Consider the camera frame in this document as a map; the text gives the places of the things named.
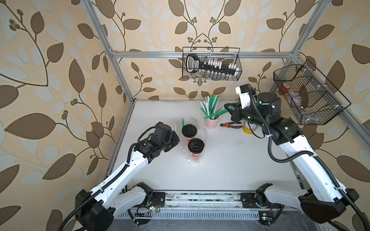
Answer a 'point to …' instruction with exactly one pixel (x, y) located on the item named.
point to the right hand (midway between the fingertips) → (225, 105)
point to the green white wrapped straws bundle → (209, 106)
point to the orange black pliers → (228, 124)
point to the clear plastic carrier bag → (201, 134)
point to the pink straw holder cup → (211, 123)
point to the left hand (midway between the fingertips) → (179, 136)
